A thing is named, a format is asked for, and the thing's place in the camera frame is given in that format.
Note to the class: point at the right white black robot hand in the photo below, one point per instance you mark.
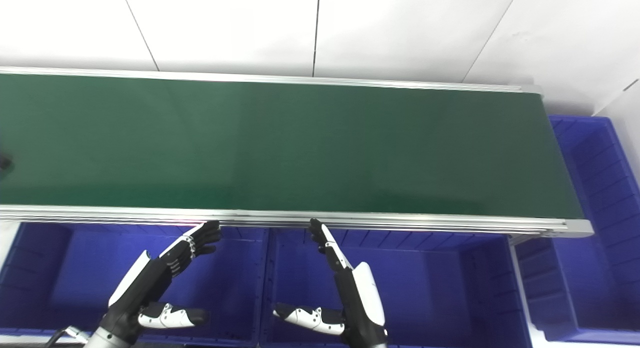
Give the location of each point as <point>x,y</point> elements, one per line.
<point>362,298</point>

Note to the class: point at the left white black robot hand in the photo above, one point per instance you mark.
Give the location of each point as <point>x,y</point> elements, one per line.
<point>142,283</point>

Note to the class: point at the black metal flange part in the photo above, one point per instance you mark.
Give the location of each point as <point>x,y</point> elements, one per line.
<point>4,164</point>

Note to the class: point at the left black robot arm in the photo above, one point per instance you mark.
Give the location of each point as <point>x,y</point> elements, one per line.
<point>106,339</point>

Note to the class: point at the blue plastic bin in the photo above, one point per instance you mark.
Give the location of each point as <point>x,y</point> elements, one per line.
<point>430,288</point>
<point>600,268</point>
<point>75,278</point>

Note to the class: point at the green conveyor belt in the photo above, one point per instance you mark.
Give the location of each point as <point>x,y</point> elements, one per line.
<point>300,148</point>

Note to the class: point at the aluminium conveyor side rail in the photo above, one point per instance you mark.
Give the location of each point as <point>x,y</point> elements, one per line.
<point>250,78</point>
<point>350,221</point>

